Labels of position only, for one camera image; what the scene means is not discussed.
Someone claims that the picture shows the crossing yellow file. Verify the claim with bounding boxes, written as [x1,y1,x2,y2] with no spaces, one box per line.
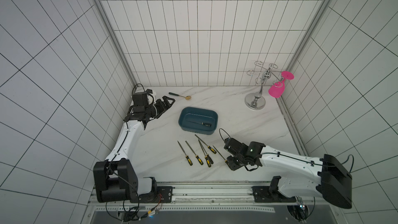
[195,134,217,154]

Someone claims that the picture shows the yellow black file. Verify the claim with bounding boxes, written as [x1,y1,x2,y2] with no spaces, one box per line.
[199,141,211,168]
[185,141,204,166]
[199,141,214,167]
[177,141,193,166]

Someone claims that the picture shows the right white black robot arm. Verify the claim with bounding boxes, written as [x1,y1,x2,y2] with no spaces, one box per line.
[224,138,352,209]

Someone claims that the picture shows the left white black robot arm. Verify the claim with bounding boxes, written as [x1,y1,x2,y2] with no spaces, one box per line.
[93,89,175,203]

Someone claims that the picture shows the teal plastic storage box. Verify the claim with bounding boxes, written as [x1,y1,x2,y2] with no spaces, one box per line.
[178,107,218,135]

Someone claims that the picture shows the chrome glass holder stand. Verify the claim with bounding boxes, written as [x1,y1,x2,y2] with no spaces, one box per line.
[245,61,278,111]

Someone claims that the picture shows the pink plastic wine glass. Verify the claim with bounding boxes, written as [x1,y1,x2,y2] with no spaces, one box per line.
[268,71,294,99]

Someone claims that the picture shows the left base wiring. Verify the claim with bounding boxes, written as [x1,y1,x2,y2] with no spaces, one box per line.
[105,192,164,223]

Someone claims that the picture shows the gold spoon dark handle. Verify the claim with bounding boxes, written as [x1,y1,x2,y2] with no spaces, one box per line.
[169,92,192,100]

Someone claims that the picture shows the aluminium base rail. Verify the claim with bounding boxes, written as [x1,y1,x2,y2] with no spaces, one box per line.
[89,178,328,205]

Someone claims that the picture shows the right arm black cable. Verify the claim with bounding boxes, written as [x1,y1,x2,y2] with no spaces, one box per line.
[340,153,355,173]

